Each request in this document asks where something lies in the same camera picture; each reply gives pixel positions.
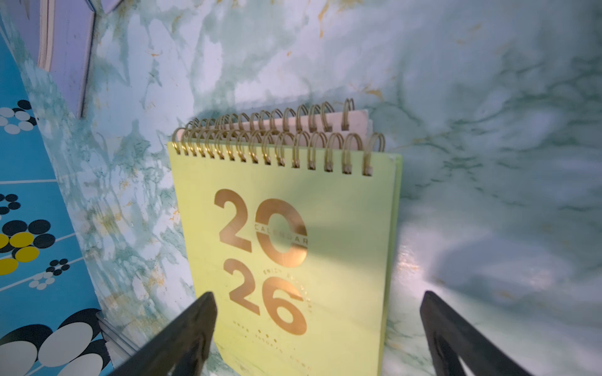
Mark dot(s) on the green calendar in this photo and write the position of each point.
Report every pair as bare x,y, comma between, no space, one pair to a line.
294,234

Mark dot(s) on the purple calendar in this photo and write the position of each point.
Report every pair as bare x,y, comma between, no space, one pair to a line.
58,36
110,5

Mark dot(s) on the pink calendar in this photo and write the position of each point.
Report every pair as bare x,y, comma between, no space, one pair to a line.
321,117

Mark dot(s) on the purple calendar middle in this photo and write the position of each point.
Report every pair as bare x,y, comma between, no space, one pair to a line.
110,5

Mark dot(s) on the purple calendar far left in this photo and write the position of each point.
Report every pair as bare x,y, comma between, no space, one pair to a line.
58,36

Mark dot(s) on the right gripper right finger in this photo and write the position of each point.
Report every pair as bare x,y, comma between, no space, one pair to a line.
453,342

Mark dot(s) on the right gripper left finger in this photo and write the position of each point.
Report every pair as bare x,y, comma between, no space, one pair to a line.
181,348

